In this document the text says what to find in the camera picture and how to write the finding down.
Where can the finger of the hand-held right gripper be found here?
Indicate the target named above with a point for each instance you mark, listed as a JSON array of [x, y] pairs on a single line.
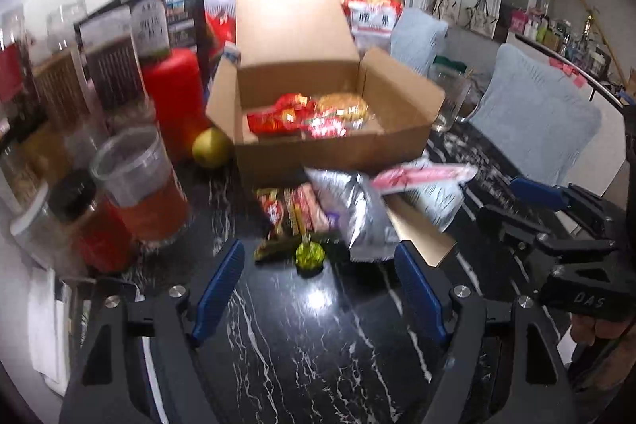
[[526, 230], [539, 194]]

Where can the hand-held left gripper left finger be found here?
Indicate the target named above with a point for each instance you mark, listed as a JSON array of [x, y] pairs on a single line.
[[218, 290]]

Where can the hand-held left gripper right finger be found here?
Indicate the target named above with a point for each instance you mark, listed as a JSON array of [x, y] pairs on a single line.
[[422, 300]]

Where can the red gold snack bar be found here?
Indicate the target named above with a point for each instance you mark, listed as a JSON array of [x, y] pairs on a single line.
[[272, 211]]

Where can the green candy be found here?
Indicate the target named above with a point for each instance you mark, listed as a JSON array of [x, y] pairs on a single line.
[[310, 257]]

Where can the silver foil snack packet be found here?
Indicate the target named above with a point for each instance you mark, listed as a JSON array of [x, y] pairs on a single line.
[[355, 210]]

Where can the pink snack packet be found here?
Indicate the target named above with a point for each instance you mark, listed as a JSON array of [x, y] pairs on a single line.
[[422, 175]]

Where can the peanut bar packet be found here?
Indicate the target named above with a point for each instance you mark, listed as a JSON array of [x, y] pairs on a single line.
[[309, 208]]

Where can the red snack packet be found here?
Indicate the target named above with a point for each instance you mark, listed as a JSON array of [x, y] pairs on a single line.
[[273, 120]]

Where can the small red candy packet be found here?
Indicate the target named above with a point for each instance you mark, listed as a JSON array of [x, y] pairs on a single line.
[[328, 128]]

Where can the red gold candy packet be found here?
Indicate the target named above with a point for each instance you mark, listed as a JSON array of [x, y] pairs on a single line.
[[297, 102]]

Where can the clear waffle packet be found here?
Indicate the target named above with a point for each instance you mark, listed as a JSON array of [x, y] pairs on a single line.
[[344, 108]]

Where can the brown cardboard box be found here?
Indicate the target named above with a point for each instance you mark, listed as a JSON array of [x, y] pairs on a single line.
[[298, 36]]

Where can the person's right hand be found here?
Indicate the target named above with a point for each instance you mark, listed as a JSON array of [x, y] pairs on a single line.
[[601, 332]]

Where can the brown cardboard piece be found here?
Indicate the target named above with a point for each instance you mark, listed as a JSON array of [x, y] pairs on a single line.
[[422, 237]]

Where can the grey covered chair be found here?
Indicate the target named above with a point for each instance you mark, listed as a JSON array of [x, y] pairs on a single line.
[[417, 39], [536, 116]]

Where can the pink sticky notes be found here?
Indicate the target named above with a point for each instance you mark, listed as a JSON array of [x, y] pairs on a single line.
[[567, 71]]

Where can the glass measuring mug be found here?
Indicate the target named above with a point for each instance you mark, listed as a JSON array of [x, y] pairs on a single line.
[[452, 98]]

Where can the yellow pear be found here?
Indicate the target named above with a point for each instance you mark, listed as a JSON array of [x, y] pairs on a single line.
[[211, 148]]

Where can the shelf row of small bottles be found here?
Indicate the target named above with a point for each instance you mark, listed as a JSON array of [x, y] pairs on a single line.
[[566, 36]]

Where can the white paper packets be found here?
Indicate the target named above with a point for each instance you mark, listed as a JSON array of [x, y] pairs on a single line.
[[47, 329]]

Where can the red plastic container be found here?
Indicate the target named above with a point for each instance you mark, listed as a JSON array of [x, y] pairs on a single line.
[[176, 98]]

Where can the group of clear food jars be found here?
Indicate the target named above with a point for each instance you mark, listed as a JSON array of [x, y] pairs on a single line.
[[99, 131]]

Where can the red white nut bag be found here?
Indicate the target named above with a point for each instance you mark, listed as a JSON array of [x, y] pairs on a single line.
[[371, 19]]

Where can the red snack bag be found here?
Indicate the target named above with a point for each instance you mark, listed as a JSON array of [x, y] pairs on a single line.
[[221, 26]]

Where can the black coffee bag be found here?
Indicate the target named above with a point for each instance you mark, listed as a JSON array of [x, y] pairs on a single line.
[[185, 19]]

